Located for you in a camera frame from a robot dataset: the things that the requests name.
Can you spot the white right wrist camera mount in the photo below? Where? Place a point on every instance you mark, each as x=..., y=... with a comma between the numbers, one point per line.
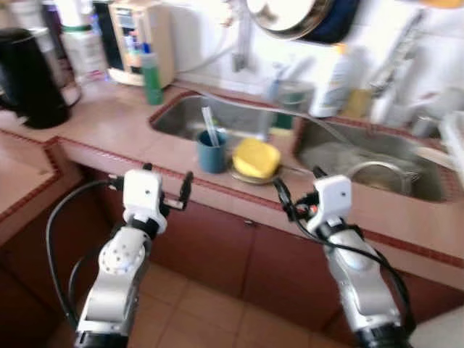
x=333, y=199

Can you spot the white detergent bottle yellow cap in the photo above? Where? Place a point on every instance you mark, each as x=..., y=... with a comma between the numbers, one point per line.
x=332, y=87

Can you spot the metal wall tap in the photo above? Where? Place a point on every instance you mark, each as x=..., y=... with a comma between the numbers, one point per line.
x=241, y=51

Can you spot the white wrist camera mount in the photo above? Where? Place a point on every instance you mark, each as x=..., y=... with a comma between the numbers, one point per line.
x=333, y=199
x=141, y=196

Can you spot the dark red cabinet door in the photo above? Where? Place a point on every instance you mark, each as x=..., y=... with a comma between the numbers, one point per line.
x=290, y=268
x=203, y=246

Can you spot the blue straw green tip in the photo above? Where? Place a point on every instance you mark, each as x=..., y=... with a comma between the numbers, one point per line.
x=214, y=130

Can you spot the chrome sink faucet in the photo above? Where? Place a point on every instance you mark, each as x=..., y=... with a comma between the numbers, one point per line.
x=395, y=72

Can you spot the steel strainer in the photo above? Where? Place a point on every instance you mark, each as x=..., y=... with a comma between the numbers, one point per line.
x=384, y=177

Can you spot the teal cup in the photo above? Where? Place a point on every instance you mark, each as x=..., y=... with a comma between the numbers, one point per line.
x=212, y=158

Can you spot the steel cup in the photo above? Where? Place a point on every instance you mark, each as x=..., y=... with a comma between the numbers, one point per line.
x=424, y=125

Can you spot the black electric kettle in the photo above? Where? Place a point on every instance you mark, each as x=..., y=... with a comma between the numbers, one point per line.
x=29, y=80

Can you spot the white cloth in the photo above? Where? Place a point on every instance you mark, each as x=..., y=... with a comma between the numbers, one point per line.
x=442, y=330

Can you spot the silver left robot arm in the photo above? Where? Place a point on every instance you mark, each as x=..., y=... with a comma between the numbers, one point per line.
x=116, y=279

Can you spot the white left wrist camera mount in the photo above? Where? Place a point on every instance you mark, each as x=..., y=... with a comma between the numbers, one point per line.
x=141, y=196

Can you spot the steel plate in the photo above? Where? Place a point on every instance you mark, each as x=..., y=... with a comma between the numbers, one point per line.
x=241, y=177

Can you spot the cream spatula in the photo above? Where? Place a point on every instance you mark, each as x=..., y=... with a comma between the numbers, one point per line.
x=435, y=157

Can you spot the white toothbrush cup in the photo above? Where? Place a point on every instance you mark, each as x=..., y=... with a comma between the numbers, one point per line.
x=277, y=85

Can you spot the silver metal straw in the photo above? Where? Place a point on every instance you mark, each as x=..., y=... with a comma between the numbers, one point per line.
x=207, y=123

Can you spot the white dish rack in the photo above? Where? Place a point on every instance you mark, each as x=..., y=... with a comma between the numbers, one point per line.
x=453, y=145

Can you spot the green yellow sponge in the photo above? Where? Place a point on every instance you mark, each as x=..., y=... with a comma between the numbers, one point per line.
x=281, y=125

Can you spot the white jar green band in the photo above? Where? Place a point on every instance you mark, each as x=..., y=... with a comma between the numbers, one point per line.
x=83, y=51

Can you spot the steel sink basin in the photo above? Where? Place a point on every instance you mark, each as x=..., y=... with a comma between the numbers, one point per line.
x=333, y=156
x=181, y=117

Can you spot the beige water purifier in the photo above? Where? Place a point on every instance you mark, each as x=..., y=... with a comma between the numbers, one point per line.
x=148, y=36

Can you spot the green dish soap bottle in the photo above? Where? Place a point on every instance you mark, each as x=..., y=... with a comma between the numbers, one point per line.
x=152, y=80

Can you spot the steel wok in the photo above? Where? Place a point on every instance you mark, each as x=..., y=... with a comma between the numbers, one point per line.
x=286, y=18

